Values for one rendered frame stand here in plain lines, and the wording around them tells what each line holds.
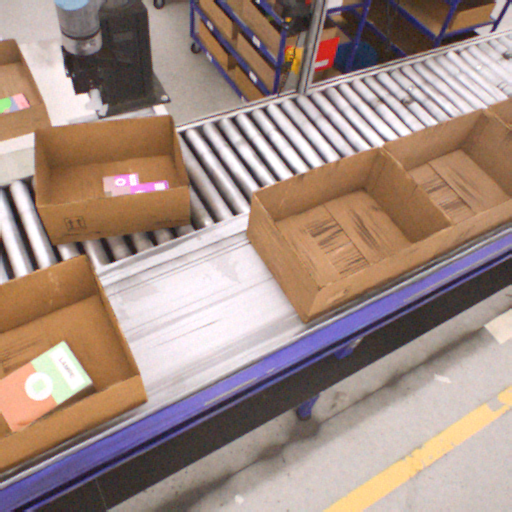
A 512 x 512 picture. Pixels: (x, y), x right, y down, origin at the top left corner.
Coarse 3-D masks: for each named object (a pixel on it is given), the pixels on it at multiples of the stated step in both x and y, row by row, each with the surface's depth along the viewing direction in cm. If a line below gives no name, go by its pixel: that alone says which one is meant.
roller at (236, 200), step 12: (192, 132) 165; (192, 144) 164; (204, 144) 162; (204, 156) 160; (216, 168) 157; (216, 180) 156; (228, 180) 154; (228, 192) 152; (240, 192) 153; (240, 204) 149
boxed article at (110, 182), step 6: (132, 174) 145; (108, 180) 143; (114, 180) 143; (120, 180) 143; (126, 180) 144; (132, 180) 144; (138, 180) 144; (108, 186) 142; (114, 186) 142; (120, 186) 142; (108, 192) 141
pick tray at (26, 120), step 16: (0, 48) 169; (16, 48) 169; (0, 64) 173; (16, 64) 174; (0, 80) 169; (16, 80) 170; (32, 80) 161; (0, 96) 164; (32, 96) 166; (16, 112) 149; (32, 112) 152; (48, 112) 155; (0, 128) 150; (16, 128) 153; (32, 128) 156
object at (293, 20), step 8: (280, 0) 154; (288, 0) 154; (296, 0) 154; (304, 0) 155; (280, 8) 154; (288, 8) 153; (296, 8) 154; (304, 8) 156; (280, 16) 155; (288, 16) 156; (296, 16) 157; (304, 16) 159; (288, 24) 162; (296, 24) 162
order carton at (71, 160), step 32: (64, 128) 138; (96, 128) 141; (128, 128) 144; (160, 128) 147; (64, 160) 148; (96, 160) 151; (128, 160) 153; (160, 160) 155; (64, 192) 144; (96, 192) 145; (160, 192) 128; (64, 224) 129; (96, 224) 132; (128, 224) 136; (160, 224) 139
